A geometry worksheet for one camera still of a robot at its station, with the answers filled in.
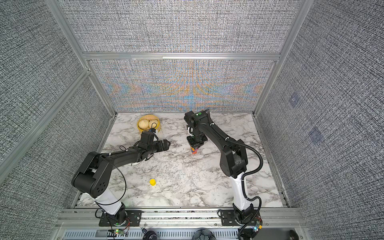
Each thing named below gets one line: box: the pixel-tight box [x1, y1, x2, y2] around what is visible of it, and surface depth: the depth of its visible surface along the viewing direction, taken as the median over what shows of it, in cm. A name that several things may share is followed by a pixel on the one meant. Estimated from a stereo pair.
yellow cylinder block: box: [149, 178, 157, 186], surface depth 85 cm
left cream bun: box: [138, 118, 150, 130], surface depth 108 cm
